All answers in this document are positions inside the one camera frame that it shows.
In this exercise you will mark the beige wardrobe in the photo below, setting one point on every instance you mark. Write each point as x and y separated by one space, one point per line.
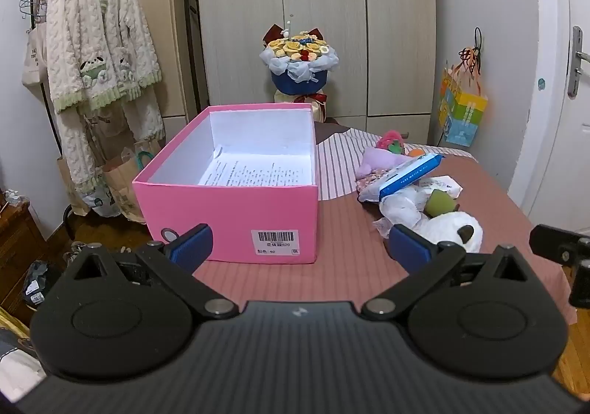
322 26

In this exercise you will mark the pink floral cloth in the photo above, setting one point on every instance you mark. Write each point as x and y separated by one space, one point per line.
368 181

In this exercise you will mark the printed paper sheet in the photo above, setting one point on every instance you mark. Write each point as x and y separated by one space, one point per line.
258 169

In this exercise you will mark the pair of shoes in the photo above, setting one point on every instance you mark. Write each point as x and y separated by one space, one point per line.
76 252

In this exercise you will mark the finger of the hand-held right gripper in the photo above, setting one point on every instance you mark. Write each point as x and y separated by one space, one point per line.
553 241

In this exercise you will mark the white door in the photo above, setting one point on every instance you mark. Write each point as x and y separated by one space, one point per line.
557 142

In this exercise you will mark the brown paper bag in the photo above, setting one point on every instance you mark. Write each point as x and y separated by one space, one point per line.
122 192

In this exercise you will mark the small white packet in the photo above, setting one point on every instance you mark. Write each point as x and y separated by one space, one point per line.
445 185

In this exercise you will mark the white panda plush toy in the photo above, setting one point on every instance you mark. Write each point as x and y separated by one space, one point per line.
454 229

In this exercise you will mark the purple plush toy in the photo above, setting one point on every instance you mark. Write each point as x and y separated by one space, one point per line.
373 160

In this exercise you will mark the cream tote bag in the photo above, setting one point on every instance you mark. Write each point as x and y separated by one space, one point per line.
34 59

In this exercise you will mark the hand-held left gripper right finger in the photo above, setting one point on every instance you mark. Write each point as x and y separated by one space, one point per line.
405 248

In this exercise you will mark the fluffy white pajama pants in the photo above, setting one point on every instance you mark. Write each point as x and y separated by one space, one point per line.
143 119

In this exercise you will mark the dark bag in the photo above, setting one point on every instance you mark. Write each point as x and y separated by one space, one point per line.
39 282

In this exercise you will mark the white blue tissue packet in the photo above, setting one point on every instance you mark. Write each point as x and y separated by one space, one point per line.
405 174

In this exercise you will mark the pink green plush toy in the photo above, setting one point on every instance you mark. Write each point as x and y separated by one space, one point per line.
392 139

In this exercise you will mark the pink cardboard box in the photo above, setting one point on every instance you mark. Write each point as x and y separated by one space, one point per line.
221 215

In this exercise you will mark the pink striped bed sheet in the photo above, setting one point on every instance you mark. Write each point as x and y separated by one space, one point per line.
350 248

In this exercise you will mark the teal shopping bag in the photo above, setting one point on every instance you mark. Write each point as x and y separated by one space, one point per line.
144 150

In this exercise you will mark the orange ball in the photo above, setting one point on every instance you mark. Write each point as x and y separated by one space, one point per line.
417 152

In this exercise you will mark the white crumpled cloth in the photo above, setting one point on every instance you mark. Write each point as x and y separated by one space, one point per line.
403 211

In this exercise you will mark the cream round box red ribbon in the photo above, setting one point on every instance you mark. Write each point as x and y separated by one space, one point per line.
315 107

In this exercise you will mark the colourful gift bag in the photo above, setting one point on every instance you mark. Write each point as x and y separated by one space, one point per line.
463 114

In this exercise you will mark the yellow flower bouquet blue wrap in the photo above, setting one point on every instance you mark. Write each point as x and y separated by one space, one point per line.
299 59

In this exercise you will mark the fluffy white green pajama jacket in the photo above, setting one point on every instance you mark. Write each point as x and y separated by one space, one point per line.
92 36

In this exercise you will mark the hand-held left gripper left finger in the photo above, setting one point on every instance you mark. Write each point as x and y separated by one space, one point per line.
193 245

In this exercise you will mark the white plastic bag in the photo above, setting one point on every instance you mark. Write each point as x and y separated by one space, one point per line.
99 202

